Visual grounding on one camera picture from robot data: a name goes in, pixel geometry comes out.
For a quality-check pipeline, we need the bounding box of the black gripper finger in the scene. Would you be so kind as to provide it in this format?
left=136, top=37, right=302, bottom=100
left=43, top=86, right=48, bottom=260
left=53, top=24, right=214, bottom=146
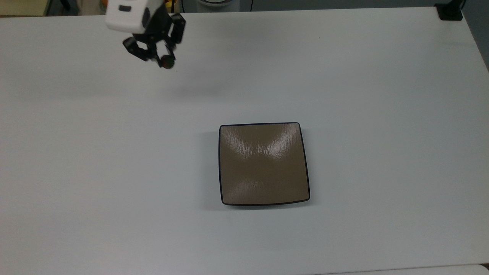
left=164, top=13, right=187, bottom=58
left=122, top=37, right=162, bottom=66

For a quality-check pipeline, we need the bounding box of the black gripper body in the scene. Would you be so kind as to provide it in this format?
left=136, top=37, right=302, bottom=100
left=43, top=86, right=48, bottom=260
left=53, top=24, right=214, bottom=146
left=132, top=7, right=173, bottom=43

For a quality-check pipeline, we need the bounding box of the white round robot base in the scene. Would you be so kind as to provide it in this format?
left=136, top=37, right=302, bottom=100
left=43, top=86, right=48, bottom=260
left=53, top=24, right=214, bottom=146
left=197, top=0, right=242, bottom=7

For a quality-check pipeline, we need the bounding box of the square brown ceramic plate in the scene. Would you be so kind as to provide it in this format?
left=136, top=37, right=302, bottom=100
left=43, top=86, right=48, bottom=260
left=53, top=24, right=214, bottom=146
left=218, top=122, right=311, bottom=207

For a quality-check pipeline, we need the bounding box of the black stand base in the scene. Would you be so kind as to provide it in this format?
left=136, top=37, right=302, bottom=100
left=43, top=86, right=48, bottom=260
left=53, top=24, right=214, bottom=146
left=435, top=0, right=465, bottom=21

